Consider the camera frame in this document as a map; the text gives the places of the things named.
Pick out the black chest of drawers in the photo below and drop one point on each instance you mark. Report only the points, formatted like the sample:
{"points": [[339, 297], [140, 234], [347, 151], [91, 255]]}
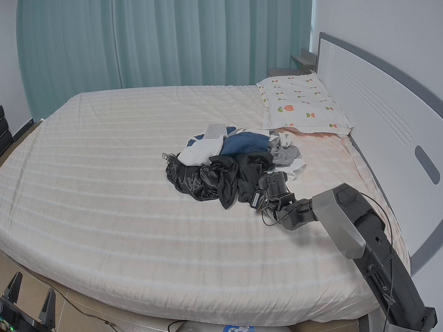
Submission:
{"points": [[5, 133]]}

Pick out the blue-green curtain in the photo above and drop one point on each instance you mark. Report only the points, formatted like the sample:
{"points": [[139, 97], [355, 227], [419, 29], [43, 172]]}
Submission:
{"points": [[69, 40], [214, 29]]}

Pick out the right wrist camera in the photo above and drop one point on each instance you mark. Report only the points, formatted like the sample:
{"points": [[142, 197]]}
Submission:
{"points": [[275, 183]]}

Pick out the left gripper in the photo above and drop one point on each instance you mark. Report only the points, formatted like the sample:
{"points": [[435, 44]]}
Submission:
{"points": [[20, 318]]}

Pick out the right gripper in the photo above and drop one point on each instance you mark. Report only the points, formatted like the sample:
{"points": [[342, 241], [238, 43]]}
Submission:
{"points": [[258, 201]]}

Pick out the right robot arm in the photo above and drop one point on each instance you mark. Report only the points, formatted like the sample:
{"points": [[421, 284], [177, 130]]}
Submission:
{"points": [[349, 220]]}

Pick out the grey bedside table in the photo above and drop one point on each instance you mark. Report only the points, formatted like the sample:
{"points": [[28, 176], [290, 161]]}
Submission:
{"points": [[297, 71]]}

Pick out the pile of clothes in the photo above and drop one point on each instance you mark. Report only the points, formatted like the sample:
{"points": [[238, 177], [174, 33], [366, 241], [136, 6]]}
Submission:
{"points": [[221, 157]]}

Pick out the white printed pillow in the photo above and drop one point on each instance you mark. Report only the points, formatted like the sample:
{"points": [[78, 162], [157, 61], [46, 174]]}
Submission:
{"points": [[301, 102]]}

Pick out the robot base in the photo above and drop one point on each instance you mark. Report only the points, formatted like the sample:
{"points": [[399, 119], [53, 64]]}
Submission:
{"points": [[238, 329]]}

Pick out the bed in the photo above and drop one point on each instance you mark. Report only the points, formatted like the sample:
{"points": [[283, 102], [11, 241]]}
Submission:
{"points": [[121, 185]]}

